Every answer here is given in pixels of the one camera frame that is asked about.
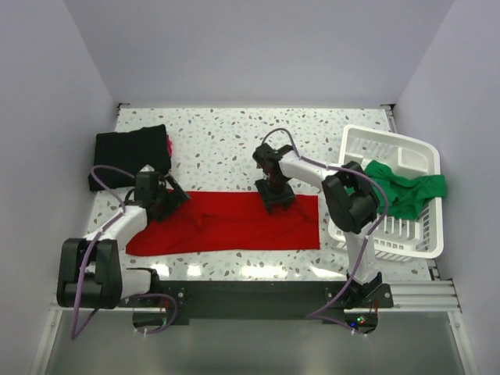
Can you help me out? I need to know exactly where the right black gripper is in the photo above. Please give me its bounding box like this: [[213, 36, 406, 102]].
[[255, 176, 295, 214]]

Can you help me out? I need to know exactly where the red t shirt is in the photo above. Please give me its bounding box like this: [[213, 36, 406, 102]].
[[126, 191, 320, 257]]

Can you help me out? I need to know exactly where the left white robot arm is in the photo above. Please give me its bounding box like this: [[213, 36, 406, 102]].
[[56, 170, 189, 309]]

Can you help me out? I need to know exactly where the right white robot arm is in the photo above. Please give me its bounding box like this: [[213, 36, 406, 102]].
[[252, 143, 380, 307]]

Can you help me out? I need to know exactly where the folded pink t shirt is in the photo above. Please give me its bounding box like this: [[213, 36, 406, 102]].
[[166, 134, 173, 158]]

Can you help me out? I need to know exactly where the folded black t shirt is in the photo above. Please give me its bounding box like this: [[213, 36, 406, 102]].
[[94, 124, 171, 189]]

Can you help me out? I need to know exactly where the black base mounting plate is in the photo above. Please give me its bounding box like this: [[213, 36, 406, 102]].
[[115, 279, 394, 327]]

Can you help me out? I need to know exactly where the green t shirt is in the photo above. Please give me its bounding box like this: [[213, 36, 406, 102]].
[[364, 160, 447, 220]]

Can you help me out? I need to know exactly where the white plastic laundry basket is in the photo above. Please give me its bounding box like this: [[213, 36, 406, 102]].
[[338, 125, 444, 262]]

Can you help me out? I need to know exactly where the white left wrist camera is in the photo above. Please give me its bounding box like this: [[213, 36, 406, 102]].
[[140, 165, 155, 172]]

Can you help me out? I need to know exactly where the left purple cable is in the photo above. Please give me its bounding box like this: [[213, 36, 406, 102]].
[[70, 164, 179, 341]]

